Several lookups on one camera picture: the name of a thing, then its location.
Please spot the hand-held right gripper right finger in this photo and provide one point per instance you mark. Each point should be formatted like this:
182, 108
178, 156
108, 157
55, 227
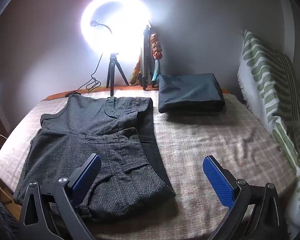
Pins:
216, 177

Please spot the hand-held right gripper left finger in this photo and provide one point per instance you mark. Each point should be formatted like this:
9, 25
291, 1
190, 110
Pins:
89, 172

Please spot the grey houndstooth pants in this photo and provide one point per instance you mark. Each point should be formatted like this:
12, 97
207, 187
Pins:
90, 140

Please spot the folded dark grey pants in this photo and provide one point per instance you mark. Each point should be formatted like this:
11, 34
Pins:
190, 92

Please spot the beige checked blanket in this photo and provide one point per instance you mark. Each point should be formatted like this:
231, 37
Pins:
215, 142

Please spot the green patterned white pillow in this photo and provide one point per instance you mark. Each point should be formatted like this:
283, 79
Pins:
270, 90

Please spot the small black tripod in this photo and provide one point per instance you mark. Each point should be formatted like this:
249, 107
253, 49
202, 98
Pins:
113, 72

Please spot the tall folded tripod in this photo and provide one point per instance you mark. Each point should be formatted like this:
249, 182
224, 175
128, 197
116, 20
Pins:
145, 57

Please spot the orange patterned cloth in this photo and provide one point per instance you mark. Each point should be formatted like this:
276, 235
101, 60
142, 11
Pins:
157, 45

